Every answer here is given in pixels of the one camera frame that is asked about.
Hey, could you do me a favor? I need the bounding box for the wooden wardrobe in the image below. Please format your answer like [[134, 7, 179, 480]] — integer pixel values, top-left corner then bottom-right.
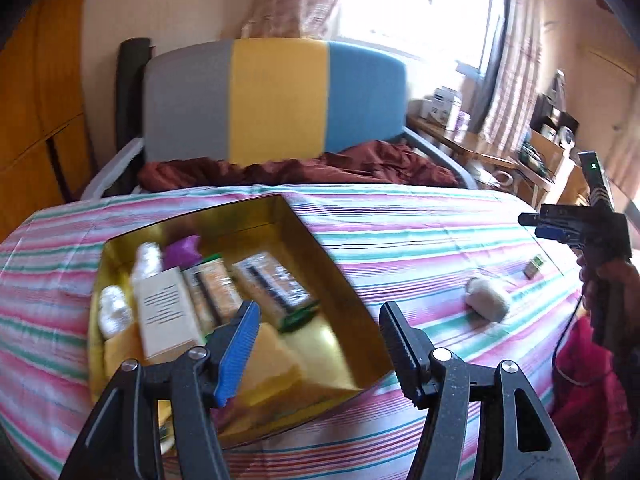
[[1, 0, 96, 236]]

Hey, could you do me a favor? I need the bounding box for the wooden side table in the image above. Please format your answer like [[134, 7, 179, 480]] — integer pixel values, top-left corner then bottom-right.
[[406, 115, 518, 171]]

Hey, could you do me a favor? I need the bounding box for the yellow sponge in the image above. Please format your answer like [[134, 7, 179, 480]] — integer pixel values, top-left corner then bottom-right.
[[104, 322, 145, 379], [236, 323, 304, 405]]

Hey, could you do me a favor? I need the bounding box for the white carton box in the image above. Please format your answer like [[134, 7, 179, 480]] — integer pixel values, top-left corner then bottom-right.
[[134, 268, 205, 364]]

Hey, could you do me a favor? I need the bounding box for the red garment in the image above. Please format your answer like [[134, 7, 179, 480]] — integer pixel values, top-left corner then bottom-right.
[[551, 318, 631, 479]]

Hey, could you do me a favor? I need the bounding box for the cracker packet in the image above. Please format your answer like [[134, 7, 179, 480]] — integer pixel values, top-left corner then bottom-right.
[[231, 252, 319, 334], [182, 254, 242, 336]]

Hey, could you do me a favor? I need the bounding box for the green tea box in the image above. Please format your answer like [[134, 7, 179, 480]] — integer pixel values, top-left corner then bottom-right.
[[523, 255, 544, 280]]

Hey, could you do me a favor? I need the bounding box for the white appliance box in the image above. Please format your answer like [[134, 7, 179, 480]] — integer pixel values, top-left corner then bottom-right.
[[430, 87, 462, 130]]

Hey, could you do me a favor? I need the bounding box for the person right hand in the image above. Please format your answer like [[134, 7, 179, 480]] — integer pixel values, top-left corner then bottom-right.
[[577, 255, 640, 356]]

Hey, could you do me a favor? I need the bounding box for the striped bed sheet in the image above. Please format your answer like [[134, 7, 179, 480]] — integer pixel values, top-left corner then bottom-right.
[[1, 184, 578, 479]]

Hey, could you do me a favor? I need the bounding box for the black rolled mat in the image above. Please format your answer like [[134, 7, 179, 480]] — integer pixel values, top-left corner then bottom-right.
[[114, 37, 153, 151]]

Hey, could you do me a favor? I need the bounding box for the white sock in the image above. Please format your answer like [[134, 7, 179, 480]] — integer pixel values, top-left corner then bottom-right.
[[464, 278, 512, 323]]

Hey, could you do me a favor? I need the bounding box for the grey yellow blue headboard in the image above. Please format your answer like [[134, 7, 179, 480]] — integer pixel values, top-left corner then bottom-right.
[[81, 38, 476, 200]]

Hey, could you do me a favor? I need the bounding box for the maroon blanket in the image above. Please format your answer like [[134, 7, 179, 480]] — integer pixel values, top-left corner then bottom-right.
[[138, 140, 459, 192]]

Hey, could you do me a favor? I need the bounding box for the gold tin box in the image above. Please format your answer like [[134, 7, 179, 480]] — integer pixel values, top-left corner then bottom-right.
[[88, 194, 390, 448]]

